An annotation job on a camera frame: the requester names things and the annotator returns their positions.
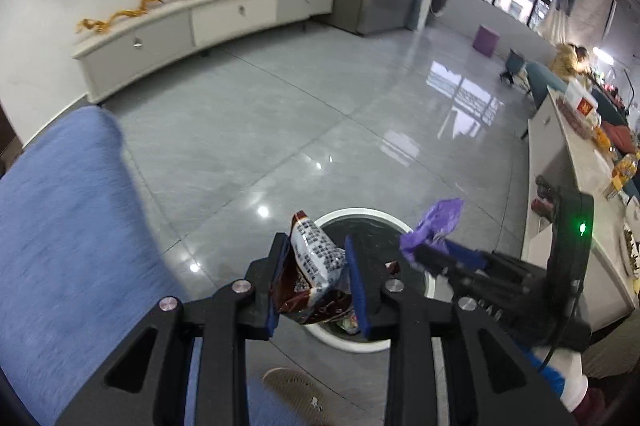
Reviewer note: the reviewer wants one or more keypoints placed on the purple cube stool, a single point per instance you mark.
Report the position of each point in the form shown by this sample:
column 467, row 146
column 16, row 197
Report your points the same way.
column 486, row 40

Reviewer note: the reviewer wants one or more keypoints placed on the orange fruits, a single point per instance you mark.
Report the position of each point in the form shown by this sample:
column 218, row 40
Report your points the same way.
column 602, row 138

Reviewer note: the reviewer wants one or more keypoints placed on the white coffee table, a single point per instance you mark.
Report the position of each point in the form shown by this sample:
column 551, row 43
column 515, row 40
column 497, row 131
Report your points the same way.
column 555, row 165

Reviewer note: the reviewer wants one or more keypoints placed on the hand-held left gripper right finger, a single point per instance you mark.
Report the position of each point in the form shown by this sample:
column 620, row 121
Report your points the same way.
column 357, row 288

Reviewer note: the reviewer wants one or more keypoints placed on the brown white snack packet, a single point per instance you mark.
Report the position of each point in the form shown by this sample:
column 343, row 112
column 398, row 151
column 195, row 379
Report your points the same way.
column 315, row 256

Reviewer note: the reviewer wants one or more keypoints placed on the white round trash bin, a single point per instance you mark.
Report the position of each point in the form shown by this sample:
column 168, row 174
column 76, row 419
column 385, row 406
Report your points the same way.
column 360, row 212

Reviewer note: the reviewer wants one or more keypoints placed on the red cushion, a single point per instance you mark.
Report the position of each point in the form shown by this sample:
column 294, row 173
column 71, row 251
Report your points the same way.
column 625, row 138

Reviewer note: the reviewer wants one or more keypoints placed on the red white box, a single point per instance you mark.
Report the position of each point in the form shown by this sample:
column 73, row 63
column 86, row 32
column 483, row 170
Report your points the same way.
column 582, row 100

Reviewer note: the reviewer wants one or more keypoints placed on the yellow drink bottle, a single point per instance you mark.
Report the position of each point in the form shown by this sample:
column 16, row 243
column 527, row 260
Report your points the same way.
column 622, row 173

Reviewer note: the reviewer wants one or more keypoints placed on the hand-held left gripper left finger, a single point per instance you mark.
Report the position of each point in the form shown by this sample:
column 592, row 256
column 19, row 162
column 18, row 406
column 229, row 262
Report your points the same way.
column 260, row 288

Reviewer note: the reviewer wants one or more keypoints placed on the long white tv cabinet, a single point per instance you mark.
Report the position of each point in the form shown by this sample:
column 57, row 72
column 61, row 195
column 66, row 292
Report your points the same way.
column 165, row 38

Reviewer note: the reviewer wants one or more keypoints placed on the purple wrapper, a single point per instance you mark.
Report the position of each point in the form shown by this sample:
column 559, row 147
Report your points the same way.
column 435, row 221

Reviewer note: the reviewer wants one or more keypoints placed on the dark green chair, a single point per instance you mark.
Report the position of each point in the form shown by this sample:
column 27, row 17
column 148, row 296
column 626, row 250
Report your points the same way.
column 513, row 63

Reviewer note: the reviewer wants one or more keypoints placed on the long gold dragon ornament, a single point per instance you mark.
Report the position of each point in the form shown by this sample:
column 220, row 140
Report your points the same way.
column 122, row 13

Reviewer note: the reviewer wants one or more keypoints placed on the beige slipper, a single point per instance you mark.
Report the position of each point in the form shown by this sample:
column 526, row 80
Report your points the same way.
column 295, row 393

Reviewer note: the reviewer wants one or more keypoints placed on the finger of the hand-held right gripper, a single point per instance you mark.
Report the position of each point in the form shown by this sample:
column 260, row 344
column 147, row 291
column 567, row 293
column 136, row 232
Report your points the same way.
column 460, row 281
column 470, row 257

